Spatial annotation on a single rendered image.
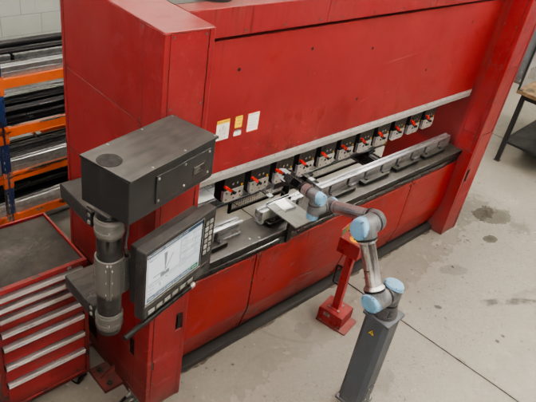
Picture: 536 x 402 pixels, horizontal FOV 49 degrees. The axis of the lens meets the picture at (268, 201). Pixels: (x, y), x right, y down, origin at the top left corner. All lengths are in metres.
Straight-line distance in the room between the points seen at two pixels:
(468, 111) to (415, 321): 1.83
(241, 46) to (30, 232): 1.51
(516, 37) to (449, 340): 2.36
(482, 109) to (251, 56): 2.69
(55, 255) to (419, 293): 2.95
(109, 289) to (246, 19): 1.36
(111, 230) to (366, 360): 1.94
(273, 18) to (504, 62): 2.54
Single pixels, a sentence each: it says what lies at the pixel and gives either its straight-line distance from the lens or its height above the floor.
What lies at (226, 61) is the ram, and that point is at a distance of 2.86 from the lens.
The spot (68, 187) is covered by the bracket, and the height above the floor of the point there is 1.70.
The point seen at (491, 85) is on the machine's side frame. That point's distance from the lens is 5.13.
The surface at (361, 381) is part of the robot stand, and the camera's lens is 3.76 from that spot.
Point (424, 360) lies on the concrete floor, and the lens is 4.44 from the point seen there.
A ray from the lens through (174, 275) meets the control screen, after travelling 2.52.
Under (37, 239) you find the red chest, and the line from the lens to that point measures 3.34.
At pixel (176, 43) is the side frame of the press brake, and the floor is 2.25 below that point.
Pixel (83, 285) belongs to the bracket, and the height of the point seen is 1.21.
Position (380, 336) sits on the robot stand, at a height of 0.68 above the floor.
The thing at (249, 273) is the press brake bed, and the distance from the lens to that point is 3.71.
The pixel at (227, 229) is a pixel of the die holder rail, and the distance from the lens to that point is 3.50.
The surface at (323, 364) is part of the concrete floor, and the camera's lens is 4.14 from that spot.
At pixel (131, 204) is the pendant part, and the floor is 1.84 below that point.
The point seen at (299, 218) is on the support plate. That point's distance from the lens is 3.61.
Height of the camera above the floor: 3.05
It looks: 33 degrees down
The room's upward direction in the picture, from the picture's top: 10 degrees clockwise
